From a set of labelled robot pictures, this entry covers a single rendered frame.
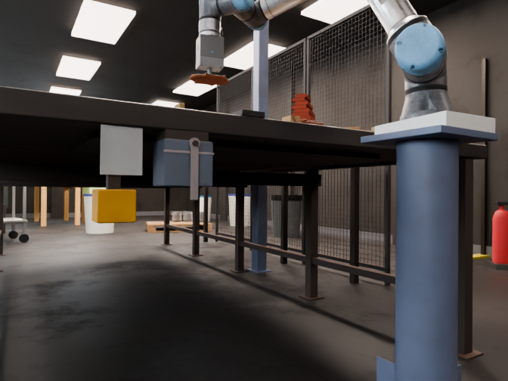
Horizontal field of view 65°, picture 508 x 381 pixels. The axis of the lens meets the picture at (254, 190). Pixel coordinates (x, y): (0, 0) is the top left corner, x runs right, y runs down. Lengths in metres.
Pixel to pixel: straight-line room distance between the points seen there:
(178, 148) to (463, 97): 4.65
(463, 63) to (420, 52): 4.38
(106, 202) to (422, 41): 0.87
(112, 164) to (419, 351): 0.96
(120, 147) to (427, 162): 0.82
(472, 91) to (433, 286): 4.30
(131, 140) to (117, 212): 0.18
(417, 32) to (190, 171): 0.68
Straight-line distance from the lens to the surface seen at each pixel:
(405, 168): 1.22
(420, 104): 1.24
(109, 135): 1.02
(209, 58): 1.42
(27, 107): 1.00
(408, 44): 1.14
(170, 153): 1.03
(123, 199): 0.99
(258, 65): 3.64
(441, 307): 1.24
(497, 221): 4.38
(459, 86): 5.47
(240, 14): 1.48
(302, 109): 2.43
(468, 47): 5.54
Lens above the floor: 0.70
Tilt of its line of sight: level
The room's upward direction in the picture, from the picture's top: 1 degrees clockwise
